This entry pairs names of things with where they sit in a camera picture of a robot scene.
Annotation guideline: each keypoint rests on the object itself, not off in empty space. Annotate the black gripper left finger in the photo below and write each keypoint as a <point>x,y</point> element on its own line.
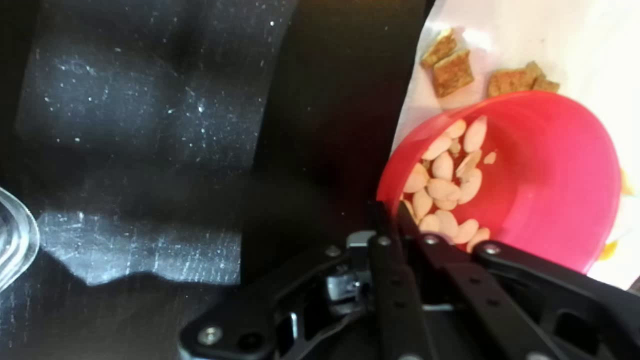
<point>385,227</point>

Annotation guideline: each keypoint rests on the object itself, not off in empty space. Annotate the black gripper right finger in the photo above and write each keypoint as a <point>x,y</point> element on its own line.
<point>406,227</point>

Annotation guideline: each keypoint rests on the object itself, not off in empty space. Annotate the pink plastic bowl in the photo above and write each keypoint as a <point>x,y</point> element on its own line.
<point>555,185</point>

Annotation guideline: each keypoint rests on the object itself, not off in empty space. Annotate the white paper napkin with cereal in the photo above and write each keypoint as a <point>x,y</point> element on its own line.
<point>591,49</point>

